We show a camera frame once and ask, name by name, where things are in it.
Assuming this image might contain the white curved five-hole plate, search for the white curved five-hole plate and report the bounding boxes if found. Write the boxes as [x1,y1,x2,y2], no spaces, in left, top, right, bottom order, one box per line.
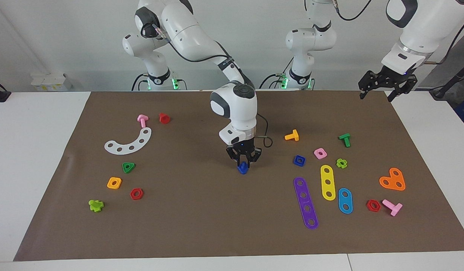
[104,127,152,155]

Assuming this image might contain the blue two-hole strip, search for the blue two-hole strip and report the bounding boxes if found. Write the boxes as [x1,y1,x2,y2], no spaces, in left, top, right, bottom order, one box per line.
[338,188,353,215]

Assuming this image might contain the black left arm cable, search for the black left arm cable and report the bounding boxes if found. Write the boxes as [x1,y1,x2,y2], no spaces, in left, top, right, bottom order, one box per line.
[334,0,464,65]

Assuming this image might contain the white box stack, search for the white box stack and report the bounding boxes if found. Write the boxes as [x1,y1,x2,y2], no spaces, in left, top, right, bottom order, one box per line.
[31,73,73,92]

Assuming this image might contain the black base cable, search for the black base cable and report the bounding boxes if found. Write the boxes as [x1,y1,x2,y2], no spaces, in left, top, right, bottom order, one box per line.
[132,73,148,91]
[259,73,289,90]

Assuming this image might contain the orange heart three-hole plate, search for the orange heart three-hole plate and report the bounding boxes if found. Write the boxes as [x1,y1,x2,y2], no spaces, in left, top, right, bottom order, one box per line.
[379,167,406,191]

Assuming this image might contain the black stand with tube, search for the black stand with tube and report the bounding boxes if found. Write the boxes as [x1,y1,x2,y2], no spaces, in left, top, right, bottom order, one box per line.
[429,62,464,100]

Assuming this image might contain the brown table mat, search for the brown table mat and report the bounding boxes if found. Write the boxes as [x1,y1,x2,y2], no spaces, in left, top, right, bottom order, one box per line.
[13,90,464,262]

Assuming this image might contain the purple four-hole strip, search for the purple four-hole strip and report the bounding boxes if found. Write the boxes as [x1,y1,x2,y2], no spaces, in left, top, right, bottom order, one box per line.
[293,177,319,230]

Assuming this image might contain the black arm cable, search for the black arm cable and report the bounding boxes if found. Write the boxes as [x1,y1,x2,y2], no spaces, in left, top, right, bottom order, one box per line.
[142,23,273,148]
[334,0,464,65]

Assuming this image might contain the yellow three-hole strip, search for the yellow three-hole strip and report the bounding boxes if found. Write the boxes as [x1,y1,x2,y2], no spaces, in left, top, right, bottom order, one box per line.
[320,164,336,201]

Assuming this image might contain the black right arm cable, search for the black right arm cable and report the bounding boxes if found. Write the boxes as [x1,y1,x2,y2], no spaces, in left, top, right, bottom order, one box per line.
[142,23,273,148]

